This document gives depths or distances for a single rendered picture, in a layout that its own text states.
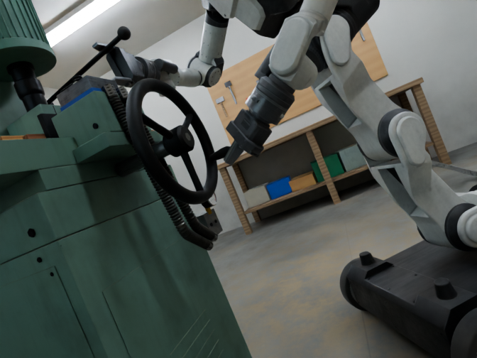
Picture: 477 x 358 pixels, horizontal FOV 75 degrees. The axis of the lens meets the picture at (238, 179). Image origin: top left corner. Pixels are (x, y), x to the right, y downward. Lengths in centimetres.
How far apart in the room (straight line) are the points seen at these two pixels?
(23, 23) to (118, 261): 62
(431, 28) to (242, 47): 209
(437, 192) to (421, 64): 311
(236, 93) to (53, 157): 350
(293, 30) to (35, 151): 53
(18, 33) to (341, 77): 82
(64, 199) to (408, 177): 87
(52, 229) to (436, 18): 408
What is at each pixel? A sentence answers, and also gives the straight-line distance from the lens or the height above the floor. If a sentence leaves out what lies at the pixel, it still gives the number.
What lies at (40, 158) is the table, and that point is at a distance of 67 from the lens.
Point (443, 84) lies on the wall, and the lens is 415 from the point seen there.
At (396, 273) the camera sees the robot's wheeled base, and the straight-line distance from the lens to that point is 118.
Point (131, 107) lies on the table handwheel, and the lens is 60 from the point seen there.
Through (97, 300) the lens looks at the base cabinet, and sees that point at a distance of 66.
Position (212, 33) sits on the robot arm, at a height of 122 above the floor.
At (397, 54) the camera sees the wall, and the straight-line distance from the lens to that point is 409.
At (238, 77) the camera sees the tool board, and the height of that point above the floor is 179.
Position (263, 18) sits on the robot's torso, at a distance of 100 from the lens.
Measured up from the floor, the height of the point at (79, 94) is 97.
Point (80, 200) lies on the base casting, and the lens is 68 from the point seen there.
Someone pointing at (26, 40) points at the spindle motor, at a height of 118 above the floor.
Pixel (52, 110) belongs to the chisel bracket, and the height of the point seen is 102.
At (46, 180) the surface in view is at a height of 82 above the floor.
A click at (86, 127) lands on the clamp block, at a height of 90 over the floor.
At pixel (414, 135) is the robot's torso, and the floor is 60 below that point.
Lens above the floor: 70
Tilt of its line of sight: 1 degrees down
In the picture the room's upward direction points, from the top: 23 degrees counter-clockwise
